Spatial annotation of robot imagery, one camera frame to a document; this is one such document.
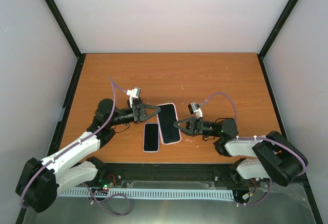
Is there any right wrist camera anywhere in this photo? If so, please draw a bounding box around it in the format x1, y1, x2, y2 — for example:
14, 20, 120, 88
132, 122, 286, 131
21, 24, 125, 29
188, 102, 203, 119

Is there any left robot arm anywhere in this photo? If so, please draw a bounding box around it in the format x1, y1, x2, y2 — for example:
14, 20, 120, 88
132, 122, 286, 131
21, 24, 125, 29
15, 98, 161, 213

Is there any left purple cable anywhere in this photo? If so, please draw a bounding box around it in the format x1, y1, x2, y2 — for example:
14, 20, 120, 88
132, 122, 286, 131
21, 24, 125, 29
19, 76, 129, 208

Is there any black aluminium frame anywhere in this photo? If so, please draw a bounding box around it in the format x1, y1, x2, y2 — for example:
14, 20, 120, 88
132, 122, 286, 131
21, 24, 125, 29
15, 0, 324, 224

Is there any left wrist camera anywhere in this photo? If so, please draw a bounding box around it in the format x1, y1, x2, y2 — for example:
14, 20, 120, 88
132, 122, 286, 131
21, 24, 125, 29
126, 87, 142, 104

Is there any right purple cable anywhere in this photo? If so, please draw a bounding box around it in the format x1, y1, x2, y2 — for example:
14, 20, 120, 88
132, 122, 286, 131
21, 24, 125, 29
198, 92, 310, 175

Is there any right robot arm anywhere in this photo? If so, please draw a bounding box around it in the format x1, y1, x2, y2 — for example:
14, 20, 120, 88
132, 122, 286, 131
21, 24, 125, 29
174, 117, 308, 187

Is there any pink phone case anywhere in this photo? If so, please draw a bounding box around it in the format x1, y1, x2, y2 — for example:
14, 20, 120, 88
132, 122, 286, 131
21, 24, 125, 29
155, 103, 182, 146

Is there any green-edged phone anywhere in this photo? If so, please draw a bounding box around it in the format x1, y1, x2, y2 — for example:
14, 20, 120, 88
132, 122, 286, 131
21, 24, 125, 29
156, 104, 180, 144

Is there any purple phone case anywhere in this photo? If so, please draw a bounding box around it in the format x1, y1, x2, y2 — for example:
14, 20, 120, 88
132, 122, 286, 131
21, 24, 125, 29
142, 123, 161, 153

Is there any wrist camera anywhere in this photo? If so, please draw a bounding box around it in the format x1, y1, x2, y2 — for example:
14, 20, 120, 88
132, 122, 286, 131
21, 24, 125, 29
126, 87, 142, 104
188, 102, 203, 119

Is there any metal base plate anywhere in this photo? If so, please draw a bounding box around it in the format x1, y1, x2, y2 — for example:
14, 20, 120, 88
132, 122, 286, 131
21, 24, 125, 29
20, 184, 316, 223

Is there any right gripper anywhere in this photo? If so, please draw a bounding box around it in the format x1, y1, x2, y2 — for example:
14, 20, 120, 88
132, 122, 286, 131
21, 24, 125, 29
172, 117, 219, 137

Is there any purple cable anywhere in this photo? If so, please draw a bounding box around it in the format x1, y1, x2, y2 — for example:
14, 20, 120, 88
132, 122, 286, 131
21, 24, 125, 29
198, 92, 310, 175
19, 76, 129, 208

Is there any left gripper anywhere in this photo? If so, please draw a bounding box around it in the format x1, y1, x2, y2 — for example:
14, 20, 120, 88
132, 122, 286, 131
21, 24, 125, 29
109, 104, 161, 126

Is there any light blue cable duct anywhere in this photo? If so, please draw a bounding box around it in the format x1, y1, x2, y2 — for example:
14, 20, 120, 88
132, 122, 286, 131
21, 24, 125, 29
57, 188, 235, 200

